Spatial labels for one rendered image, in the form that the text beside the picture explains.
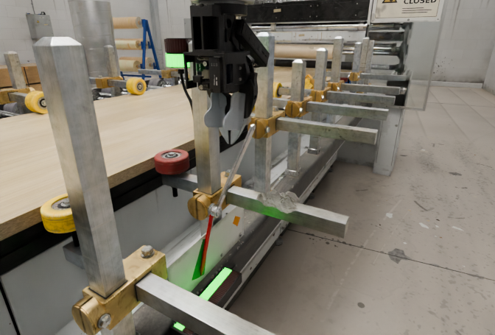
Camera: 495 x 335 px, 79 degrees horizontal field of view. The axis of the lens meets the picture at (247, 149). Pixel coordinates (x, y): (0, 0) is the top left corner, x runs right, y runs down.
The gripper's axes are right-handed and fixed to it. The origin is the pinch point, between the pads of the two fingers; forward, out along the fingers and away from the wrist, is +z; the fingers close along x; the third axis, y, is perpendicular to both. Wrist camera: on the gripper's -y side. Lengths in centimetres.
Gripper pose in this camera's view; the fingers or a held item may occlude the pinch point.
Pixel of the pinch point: (232, 135)
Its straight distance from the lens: 51.4
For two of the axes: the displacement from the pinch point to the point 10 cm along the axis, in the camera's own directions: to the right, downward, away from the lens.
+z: 0.0, 9.4, 3.5
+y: -4.9, 3.1, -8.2
